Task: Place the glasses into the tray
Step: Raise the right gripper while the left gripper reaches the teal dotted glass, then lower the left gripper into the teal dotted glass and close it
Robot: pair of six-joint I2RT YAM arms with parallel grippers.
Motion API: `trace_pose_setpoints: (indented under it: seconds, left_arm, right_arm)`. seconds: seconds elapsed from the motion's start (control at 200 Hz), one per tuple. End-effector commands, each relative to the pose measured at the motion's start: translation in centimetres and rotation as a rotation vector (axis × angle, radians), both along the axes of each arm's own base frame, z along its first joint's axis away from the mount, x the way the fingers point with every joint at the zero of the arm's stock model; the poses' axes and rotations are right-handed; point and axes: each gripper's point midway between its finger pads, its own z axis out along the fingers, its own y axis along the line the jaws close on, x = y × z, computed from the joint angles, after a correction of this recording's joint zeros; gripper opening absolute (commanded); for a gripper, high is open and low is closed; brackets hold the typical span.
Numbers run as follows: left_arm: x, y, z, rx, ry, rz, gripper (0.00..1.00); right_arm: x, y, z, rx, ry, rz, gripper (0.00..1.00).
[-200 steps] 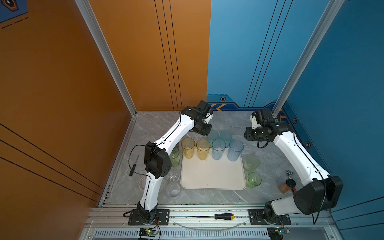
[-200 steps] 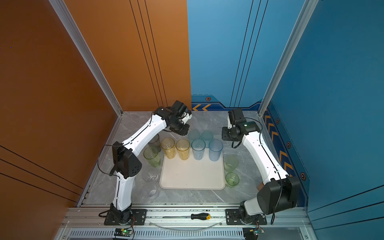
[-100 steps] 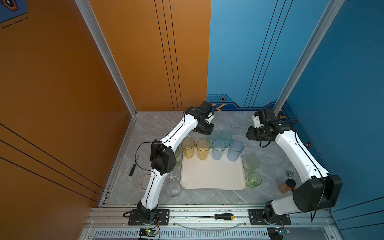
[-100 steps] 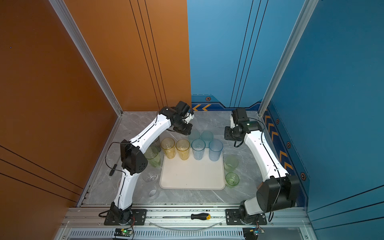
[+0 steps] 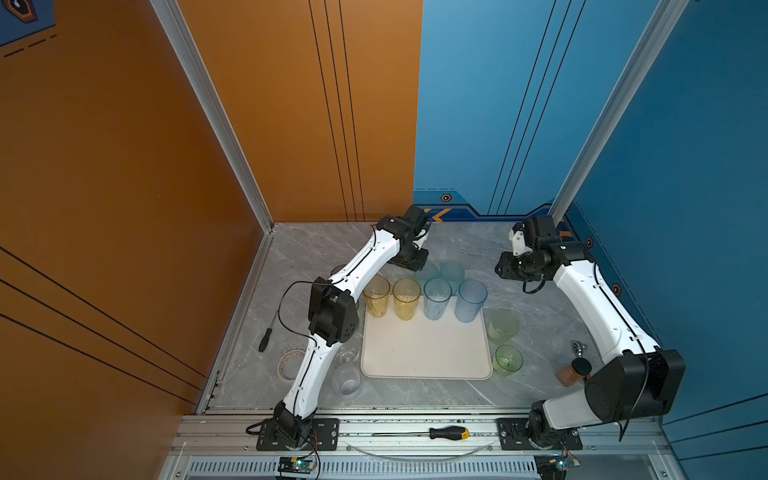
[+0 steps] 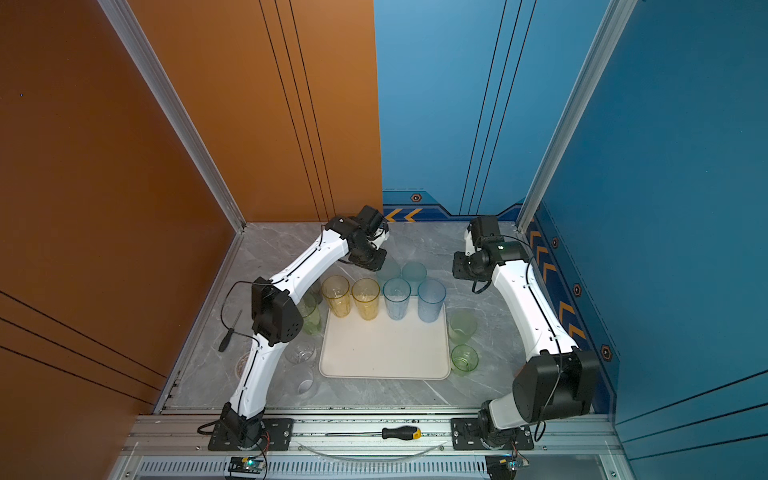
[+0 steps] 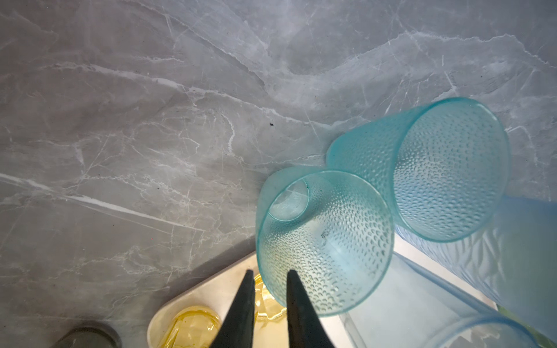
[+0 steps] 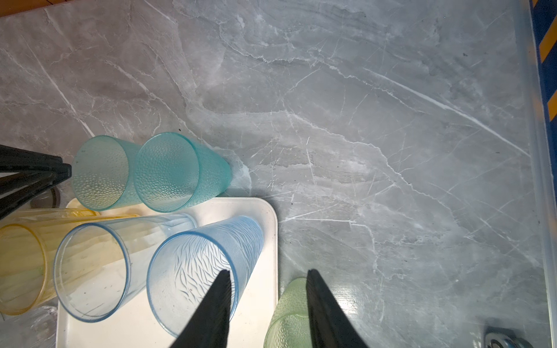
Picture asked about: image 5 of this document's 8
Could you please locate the green short glass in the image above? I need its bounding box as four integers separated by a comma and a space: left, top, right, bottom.
493, 344, 524, 377

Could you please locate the teal glass left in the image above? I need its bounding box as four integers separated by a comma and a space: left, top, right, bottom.
414, 261, 439, 285

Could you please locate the clear cable on rail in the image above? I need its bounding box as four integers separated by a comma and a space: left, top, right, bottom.
341, 440, 496, 463

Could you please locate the clear glass lower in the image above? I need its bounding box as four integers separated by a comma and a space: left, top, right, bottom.
331, 363, 362, 399

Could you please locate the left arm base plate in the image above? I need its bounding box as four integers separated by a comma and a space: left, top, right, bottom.
256, 418, 339, 452

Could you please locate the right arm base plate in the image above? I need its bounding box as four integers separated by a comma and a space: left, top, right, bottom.
496, 417, 584, 451

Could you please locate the blue tall glass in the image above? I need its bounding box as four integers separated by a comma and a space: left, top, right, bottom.
455, 279, 488, 323

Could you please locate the black yellow screwdriver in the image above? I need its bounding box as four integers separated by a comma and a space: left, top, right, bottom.
371, 425, 470, 441

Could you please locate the pale green glass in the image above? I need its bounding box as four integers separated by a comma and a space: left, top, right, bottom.
487, 309, 520, 345

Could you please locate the yellow ribbed glass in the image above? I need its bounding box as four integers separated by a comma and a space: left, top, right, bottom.
363, 274, 391, 318

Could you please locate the light blue glass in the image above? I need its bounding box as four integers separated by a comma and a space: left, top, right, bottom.
423, 277, 453, 321

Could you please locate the clear glass upper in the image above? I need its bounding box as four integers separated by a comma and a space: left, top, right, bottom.
336, 338, 361, 365

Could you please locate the teal glass right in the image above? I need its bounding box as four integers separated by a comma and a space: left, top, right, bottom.
439, 261, 465, 296

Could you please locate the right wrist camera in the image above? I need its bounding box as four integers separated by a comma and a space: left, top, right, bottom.
509, 222, 531, 257

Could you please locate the right green circuit board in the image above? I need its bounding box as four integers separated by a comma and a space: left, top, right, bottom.
534, 456, 581, 480

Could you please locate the tape roll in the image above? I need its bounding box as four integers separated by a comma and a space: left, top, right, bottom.
277, 349, 305, 382

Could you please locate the clear glass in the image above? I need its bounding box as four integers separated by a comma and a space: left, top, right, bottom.
331, 363, 362, 399
336, 338, 361, 365

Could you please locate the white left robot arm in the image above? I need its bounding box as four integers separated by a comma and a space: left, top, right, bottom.
272, 205, 430, 448

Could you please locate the left green circuit board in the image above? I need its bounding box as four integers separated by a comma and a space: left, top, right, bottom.
276, 456, 318, 479

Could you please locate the yellow tall glass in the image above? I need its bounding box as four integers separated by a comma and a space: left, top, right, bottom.
392, 278, 421, 321

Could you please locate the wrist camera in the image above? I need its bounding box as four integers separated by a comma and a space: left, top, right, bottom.
509, 222, 531, 257
413, 223, 430, 249

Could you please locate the brown bottle black cap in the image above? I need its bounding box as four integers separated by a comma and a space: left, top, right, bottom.
556, 357, 592, 388

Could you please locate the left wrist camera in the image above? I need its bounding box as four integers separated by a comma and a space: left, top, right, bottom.
413, 223, 430, 249

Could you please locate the teal glass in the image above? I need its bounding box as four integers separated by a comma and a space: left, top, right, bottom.
414, 261, 439, 285
439, 261, 465, 296

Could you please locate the cream rectangular tray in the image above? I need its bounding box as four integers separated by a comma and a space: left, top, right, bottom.
361, 301, 493, 380

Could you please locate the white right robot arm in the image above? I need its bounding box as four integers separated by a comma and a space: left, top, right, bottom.
495, 216, 686, 449

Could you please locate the aluminium front rail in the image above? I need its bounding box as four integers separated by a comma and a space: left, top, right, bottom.
158, 408, 686, 479

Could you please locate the green circuit board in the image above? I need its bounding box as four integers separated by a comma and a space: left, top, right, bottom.
534, 456, 581, 480
276, 456, 318, 479

